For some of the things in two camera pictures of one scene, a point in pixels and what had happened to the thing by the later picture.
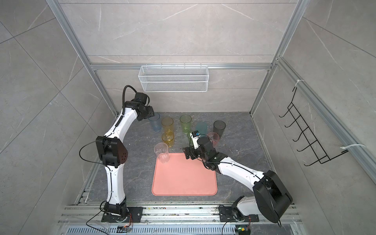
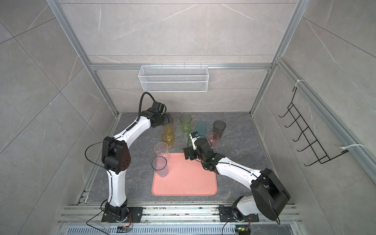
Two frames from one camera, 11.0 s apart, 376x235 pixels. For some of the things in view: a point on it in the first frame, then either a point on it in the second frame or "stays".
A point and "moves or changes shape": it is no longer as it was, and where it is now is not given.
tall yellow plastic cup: (168, 124) stays
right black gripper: (187, 152) stays
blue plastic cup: (155, 122) moves or changes shape
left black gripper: (150, 112) -> (166, 119)
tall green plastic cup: (186, 121) stays
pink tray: (182, 176) stays
